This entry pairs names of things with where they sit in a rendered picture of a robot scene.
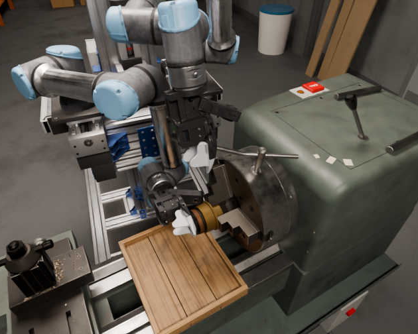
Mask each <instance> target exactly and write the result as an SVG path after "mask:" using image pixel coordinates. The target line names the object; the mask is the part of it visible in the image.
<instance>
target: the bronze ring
mask: <svg viewBox="0 0 418 334"><path fill-rule="evenodd" d="M189 212H190V214H191V217H192V219H193V221H194V224H195V226H196V235H200V234H202V233H203V232H205V233H207V232H210V231H212V230H218V227H219V223H218V218H217V217H219V216H221V215H223V211H222V209H221V207H220V206H219V205H218V204H216V205H213V206H211V205H210V204H209V203H208V202H207V201H204V202H203V203H202V204H201V205H198V206H196V207H195V208H194V209H192V210H190V211H189Z"/></svg>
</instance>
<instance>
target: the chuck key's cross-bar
mask: <svg viewBox="0 0 418 334"><path fill-rule="evenodd" d="M171 140H175V141H177V138H176V137H174V138H171ZM217 150H218V151H222V152H227V153H230V154H236V155H239V156H248V157H258V155H257V152H242V151H239V150H234V149H230V148H225V147H222V146H217ZM265 158H294V159H298V158H299V155H298V154H277V153H266V155H265Z"/></svg>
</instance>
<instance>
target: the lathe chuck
mask: <svg viewBox="0 0 418 334"><path fill-rule="evenodd" d="M225 156H229V157H225ZM222 157H225V158H224V164H225V167H226V171H227V174H228V178H229V181H230V185H231V189H232V193H233V194H234V195H233V197H231V198H230V199H227V200H225V201H222V202H220V203H218V205H219V206H221V205H224V204H226V203H229V202H230V200H231V199H233V200H235V201H236V203H237V205H238V207H239V208H241V210H242V211H243V212H244V213H245V214H246V215H247V216H248V217H249V219H250V220H251V221H252V222H253V223H254V224H255V226H256V227H257V228H258V229H259V230H260V231H261V232H262V233H263V234H264V235H266V234H268V232H269V231H271V238H270V239H269V240H268V241H267V242H266V241H265V242H263V243H262V241H261V240H260V239H258V240H256V241H254V242H253V243H251V244H249V245H247V244H246V243H245V241H244V240H243V239H242V238H241V237H240V236H239V235H236V236H235V237H233V238H234V240H235V241H236V242H237V243H238V244H239V245H240V246H242V247H243V248H244V249H246V250H248V251H250V252H259V251H261V250H262V249H264V248H266V247H268V246H270V245H272V244H273V243H276V242H277V241H280V240H281V239H283V238H284V237H285V236H286V234H287V232H288V230H289V223H290V215H289V206H288V203H287V198H286V196H285V192H284V191H283V188H282V185H281V183H280V181H279V179H278V178H277V176H276V174H275V173H274V171H273V170H272V168H271V167H270V166H269V165H268V163H266V161H265V160H263V164H262V166H261V167H260V168H261V174H259V175H255V174H253V173H251V171H250V168H251V167H252V166H254V162H255V158H256V157H248V156H239V155H236V154H230V153H229V154H225V155H223V156H220V157H217V158H215V159H214V163H213V165H212V166H215V165H217V164H219V161H218V159H220V158H222Z"/></svg>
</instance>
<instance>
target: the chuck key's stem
mask: <svg viewBox="0 0 418 334"><path fill-rule="evenodd" d="M266 152H267V149H266V148H264V147H260V148H259V149H258V151H257V155H258V157H256V158H255V162H254V169H253V172H258V170H259V168H260V167H261V166H262V164H263V160H264V158H265V155H266Z"/></svg>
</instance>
